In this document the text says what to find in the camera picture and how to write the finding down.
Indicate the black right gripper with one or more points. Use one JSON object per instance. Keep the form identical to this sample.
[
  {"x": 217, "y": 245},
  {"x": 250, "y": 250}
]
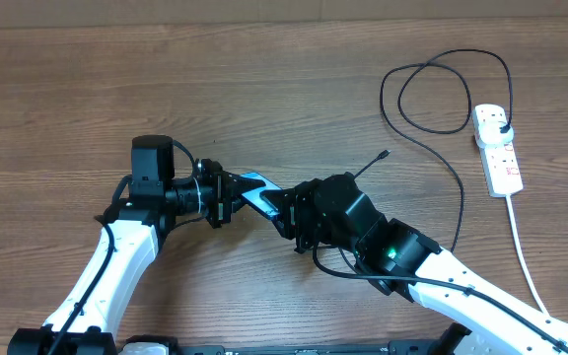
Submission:
[{"x": 298, "y": 204}]

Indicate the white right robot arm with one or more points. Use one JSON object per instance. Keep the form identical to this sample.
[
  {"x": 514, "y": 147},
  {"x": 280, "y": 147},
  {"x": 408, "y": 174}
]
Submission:
[{"x": 397, "y": 258}]

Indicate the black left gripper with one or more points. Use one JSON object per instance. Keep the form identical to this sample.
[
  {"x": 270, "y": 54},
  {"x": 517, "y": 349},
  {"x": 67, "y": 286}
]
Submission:
[{"x": 224, "y": 183}]

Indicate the white charger adapter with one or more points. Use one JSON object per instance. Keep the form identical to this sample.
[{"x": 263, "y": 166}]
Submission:
[{"x": 493, "y": 134}]

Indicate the Samsung smartphone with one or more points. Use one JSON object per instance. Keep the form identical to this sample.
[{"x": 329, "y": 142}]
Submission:
[{"x": 254, "y": 197}]

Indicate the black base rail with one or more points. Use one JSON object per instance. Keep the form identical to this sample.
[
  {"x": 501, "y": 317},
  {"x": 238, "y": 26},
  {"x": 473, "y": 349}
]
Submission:
[{"x": 447, "y": 343}]

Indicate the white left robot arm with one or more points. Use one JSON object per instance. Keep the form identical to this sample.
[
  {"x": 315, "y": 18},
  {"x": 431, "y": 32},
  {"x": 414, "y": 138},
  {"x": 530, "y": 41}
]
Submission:
[{"x": 143, "y": 212}]

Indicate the white power strip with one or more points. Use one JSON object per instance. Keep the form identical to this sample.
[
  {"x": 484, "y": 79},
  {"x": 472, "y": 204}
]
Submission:
[{"x": 500, "y": 164}]

